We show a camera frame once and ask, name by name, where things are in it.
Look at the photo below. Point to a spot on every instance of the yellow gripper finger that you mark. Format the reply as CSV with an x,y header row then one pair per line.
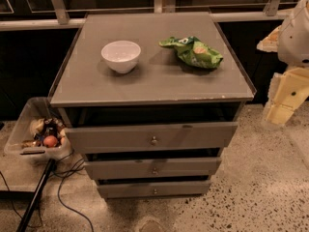
x,y
279,115
270,42

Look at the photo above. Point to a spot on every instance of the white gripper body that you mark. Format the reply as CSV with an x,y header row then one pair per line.
x,y
295,38

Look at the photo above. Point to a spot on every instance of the grey drawer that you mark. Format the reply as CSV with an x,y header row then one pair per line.
x,y
154,189
151,168
151,137

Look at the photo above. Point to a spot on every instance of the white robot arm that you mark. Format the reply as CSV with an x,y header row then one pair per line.
x,y
293,42

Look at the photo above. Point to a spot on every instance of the grey top drawer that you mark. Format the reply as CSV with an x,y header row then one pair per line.
x,y
151,137

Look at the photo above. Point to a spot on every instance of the grey bottom drawer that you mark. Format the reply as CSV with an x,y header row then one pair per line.
x,y
154,189

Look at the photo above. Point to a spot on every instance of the grey drawer cabinet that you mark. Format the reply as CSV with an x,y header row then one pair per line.
x,y
160,89

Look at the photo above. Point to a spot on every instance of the green chip bag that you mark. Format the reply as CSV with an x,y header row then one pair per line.
x,y
194,52

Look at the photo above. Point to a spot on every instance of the metal railing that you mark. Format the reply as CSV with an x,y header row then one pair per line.
x,y
44,14

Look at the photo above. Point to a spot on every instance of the white ceramic bowl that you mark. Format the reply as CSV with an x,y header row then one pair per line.
x,y
121,56

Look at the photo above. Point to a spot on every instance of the red apple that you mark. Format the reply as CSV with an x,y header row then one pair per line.
x,y
50,141

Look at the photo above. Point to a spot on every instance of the clear plastic bin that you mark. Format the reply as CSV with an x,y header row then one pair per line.
x,y
38,120

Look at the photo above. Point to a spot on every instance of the black pole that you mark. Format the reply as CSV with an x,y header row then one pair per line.
x,y
36,196

